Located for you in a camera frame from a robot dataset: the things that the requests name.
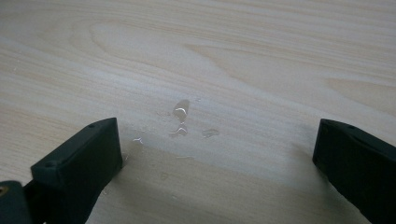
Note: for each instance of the water drops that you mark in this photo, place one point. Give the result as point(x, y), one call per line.
point(180, 110)

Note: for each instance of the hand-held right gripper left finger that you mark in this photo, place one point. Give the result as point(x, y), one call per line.
point(77, 161)

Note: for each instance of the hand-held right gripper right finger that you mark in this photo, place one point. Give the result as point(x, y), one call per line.
point(358, 161)

